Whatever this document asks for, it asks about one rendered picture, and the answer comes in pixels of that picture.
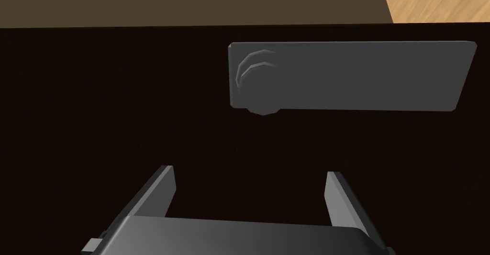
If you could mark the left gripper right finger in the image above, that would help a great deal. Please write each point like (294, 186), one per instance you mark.
(342, 203)

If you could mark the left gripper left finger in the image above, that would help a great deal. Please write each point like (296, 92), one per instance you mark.
(155, 195)

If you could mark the dark brown door leaf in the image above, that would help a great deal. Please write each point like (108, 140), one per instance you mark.
(115, 113)

